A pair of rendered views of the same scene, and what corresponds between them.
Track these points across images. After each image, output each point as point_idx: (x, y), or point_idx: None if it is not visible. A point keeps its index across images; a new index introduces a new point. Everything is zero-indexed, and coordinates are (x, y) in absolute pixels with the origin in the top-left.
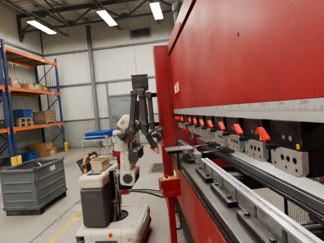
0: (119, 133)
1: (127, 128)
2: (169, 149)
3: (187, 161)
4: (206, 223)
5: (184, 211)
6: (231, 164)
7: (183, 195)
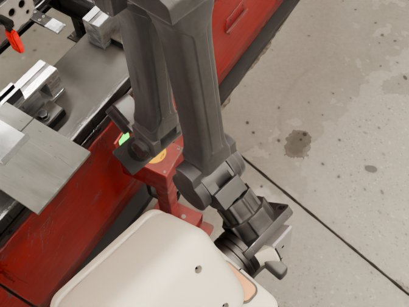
0: (269, 211)
1: (228, 181)
2: (66, 159)
3: (53, 125)
4: (223, 11)
5: (99, 219)
6: (42, 7)
7: (94, 194)
